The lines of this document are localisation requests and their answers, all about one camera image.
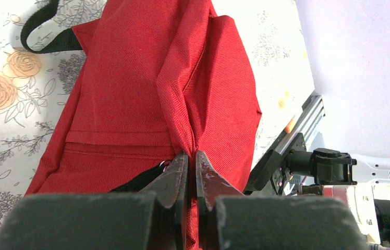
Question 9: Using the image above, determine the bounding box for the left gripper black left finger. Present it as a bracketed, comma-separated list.
[0, 152, 189, 249]

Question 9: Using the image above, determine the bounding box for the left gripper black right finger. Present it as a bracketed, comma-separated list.
[196, 151, 368, 249]

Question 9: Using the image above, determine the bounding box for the red student backpack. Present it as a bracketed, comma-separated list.
[26, 0, 262, 249]

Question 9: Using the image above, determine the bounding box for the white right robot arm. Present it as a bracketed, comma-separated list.
[286, 148, 390, 249]

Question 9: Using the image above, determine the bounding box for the orange glue stick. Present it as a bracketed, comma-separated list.
[284, 116, 297, 134]

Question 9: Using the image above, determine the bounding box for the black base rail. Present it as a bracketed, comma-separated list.
[244, 132, 307, 196]

